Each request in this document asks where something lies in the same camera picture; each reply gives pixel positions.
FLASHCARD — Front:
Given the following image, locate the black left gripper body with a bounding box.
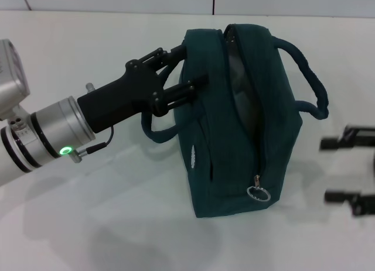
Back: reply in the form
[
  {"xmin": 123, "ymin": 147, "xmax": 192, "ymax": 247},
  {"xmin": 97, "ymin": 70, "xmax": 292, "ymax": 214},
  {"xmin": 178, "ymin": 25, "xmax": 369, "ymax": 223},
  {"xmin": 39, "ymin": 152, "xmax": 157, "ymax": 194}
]
[{"xmin": 77, "ymin": 59, "xmax": 169, "ymax": 134}]

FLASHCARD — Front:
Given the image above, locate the dark teal fabric lunch bag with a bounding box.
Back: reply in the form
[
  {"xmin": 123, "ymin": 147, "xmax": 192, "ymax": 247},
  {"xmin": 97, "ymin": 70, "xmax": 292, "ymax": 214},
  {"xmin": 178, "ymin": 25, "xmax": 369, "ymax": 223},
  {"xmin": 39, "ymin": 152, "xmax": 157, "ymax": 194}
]
[{"xmin": 141, "ymin": 23, "xmax": 329, "ymax": 218}]

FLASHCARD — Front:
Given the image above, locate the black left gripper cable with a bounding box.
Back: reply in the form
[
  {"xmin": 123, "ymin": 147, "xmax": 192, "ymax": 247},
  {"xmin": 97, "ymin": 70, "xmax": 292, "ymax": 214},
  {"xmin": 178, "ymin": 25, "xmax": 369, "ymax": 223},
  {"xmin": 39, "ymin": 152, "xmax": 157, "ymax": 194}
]
[{"xmin": 71, "ymin": 126, "xmax": 114, "ymax": 163}]

